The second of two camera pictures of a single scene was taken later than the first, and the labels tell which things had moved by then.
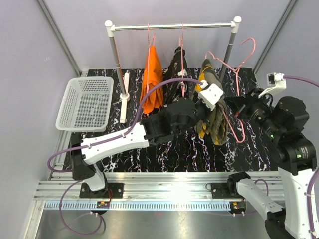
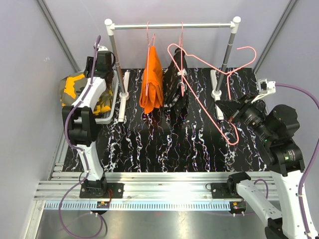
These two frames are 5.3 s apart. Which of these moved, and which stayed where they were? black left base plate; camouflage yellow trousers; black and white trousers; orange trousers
Moved: camouflage yellow trousers
Stayed: orange trousers; black and white trousers; black left base plate
